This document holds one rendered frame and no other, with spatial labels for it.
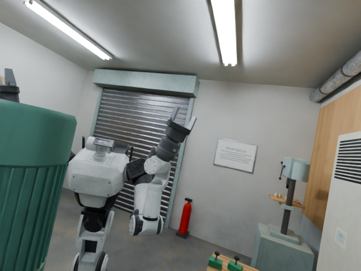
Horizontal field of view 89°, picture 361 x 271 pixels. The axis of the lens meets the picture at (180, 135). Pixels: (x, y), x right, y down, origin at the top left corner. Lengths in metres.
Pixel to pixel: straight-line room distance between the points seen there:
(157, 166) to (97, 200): 0.44
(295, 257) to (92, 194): 2.01
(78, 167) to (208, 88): 2.78
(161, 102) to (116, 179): 2.74
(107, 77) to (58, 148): 3.77
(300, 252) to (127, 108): 3.43
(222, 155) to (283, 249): 1.50
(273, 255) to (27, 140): 2.31
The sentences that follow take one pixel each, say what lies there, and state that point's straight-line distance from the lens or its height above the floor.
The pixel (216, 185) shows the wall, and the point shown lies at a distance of 3.22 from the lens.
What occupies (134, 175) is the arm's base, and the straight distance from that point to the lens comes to 0.95.
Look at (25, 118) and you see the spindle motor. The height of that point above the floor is 1.48.
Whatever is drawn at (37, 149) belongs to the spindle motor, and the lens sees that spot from 0.35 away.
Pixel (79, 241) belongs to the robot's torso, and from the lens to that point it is 1.35.
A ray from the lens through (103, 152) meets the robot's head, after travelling 0.98.
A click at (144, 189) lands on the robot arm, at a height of 1.25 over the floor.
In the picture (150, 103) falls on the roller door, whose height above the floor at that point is 2.13.
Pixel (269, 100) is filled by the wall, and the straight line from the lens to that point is 3.30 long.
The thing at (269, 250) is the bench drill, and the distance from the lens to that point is 2.39.
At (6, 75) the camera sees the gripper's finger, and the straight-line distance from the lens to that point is 0.93.
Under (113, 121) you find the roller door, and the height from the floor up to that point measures 1.65.
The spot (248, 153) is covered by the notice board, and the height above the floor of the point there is 1.55.
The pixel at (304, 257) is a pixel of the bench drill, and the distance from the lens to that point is 2.44.
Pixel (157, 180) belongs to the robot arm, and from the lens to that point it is 0.84.
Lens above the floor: 1.49
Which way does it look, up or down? 2 degrees up
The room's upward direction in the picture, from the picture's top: 12 degrees clockwise
